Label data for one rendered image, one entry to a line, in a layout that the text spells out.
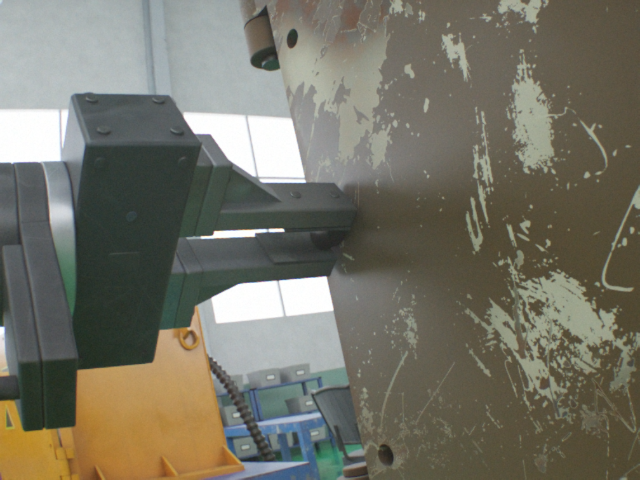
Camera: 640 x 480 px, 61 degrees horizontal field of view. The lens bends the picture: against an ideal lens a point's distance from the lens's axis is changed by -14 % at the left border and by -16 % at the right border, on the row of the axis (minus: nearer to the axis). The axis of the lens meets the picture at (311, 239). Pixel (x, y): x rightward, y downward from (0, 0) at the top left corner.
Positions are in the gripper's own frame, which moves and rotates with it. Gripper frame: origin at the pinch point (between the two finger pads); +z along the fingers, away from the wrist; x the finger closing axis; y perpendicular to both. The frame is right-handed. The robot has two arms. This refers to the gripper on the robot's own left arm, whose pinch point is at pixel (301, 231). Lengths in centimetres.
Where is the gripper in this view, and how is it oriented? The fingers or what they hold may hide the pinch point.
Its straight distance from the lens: 33.9
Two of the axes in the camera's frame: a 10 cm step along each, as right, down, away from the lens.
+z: 8.3, -0.4, 5.5
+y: -4.6, -6.0, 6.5
